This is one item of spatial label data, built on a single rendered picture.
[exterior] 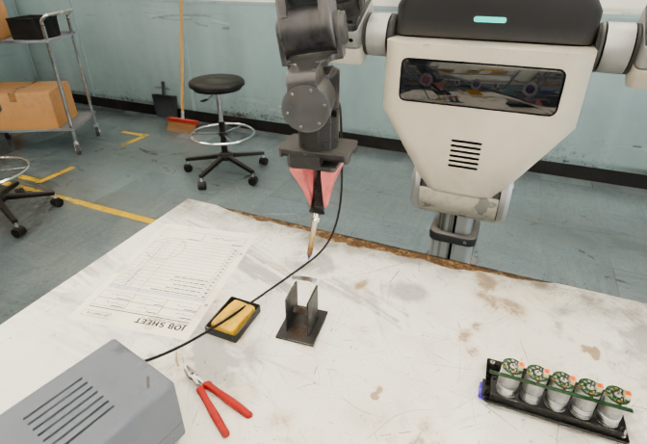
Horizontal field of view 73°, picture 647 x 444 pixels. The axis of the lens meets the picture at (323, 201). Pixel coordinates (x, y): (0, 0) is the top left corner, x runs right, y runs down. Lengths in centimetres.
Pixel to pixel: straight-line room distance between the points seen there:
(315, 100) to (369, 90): 280
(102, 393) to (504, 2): 89
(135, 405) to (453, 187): 72
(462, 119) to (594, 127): 234
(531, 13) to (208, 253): 76
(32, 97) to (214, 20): 142
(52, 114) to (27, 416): 325
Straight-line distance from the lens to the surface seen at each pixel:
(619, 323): 85
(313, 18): 57
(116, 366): 58
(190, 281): 82
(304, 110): 51
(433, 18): 98
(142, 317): 78
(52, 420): 56
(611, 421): 66
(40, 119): 378
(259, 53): 363
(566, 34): 97
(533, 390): 63
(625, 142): 329
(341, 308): 74
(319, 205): 66
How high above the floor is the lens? 124
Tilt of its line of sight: 28 degrees down
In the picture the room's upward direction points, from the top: straight up
